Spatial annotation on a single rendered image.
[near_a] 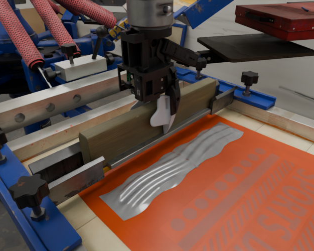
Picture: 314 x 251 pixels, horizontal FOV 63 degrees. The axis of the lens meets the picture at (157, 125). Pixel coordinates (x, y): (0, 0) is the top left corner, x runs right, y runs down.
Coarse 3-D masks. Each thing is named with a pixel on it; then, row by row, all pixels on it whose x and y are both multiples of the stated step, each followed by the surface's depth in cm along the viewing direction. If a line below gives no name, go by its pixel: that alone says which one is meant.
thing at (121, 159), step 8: (200, 112) 61; (208, 112) 62; (184, 120) 58; (192, 120) 58; (176, 128) 55; (160, 136) 53; (168, 136) 54; (144, 144) 50; (152, 144) 51; (128, 152) 48; (136, 152) 49; (112, 160) 46; (120, 160) 46; (112, 168) 46
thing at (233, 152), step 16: (192, 128) 63; (240, 128) 63; (160, 144) 57; (176, 144) 57; (240, 144) 57; (256, 144) 57; (272, 144) 57; (208, 160) 52; (224, 160) 52; (288, 160) 52; (304, 160) 52
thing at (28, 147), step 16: (128, 96) 70; (96, 112) 62; (112, 112) 64; (240, 112) 68; (256, 112) 65; (272, 112) 62; (288, 112) 62; (48, 128) 56; (64, 128) 56; (80, 128) 59; (288, 128) 61; (304, 128) 58; (16, 144) 51; (32, 144) 52; (48, 144) 54
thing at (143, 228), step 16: (128, 160) 52; (144, 160) 52; (112, 176) 48; (128, 176) 48; (192, 176) 48; (208, 176) 48; (80, 192) 45; (96, 192) 45; (176, 192) 45; (192, 192) 45; (96, 208) 42; (160, 208) 42; (176, 208) 42; (112, 224) 39; (128, 224) 39; (144, 224) 39; (160, 224) 39; (128, 240) 37; (144, 240) 37; (160, 240) 37
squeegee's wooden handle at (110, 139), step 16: (208, 80) 61; (192, 96) 57; (208, 96) 62; (128, 112) 48; (144, 112) 48; (192, 112) 59; (96, 128) 43; (112, 128) 44; (128, 128) 46; (144, 128) 50; (160, 128) 53; (80, 144) 44; (96, 144) 42; (112, 144) 45; (128, 144) 48
